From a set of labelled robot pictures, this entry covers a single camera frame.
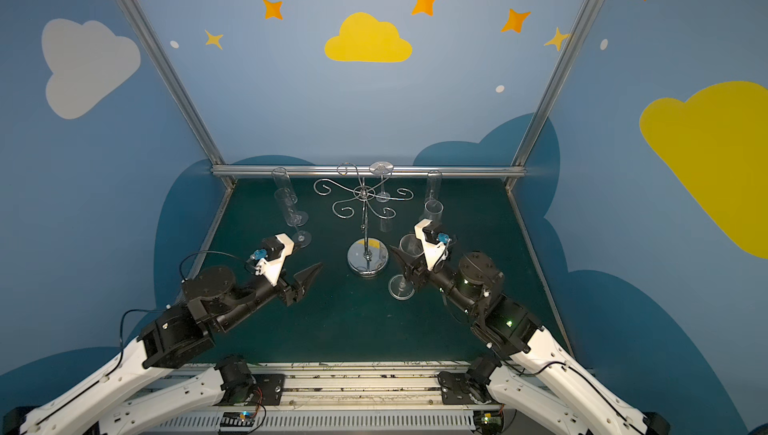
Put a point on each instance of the aluminium back frame rail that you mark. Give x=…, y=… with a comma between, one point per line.
x=311, y=171

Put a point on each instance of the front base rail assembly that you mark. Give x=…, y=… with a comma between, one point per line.
x=353, y=398

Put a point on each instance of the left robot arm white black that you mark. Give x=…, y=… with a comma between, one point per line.
x=105, y=402

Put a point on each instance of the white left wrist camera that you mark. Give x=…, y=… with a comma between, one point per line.
x=268, y=260

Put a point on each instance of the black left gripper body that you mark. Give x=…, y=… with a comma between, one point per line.
x=288, y=288

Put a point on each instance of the aluminium left corner post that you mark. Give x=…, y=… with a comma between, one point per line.
x=144, y=31

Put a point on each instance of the clear wine glass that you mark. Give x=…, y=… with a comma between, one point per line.
x=433, y=210
x=403, y=285

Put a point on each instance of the chrome wine glass rack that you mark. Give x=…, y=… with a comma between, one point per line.
x=367, y=256

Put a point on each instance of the clear flute glass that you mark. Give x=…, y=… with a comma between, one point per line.
x=433, y=185
x=292, y=218
x=383, y=210
x=283, y=181

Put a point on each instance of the aluminium corner post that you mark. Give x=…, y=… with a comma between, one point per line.
x=583, y=23
x=144, y=31

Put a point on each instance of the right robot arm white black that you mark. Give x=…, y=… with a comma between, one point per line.
x=529, y=370

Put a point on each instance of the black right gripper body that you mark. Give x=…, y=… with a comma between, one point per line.
x=420, y=271

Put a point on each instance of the aluminium right corner post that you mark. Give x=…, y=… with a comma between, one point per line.
x=583, y=23

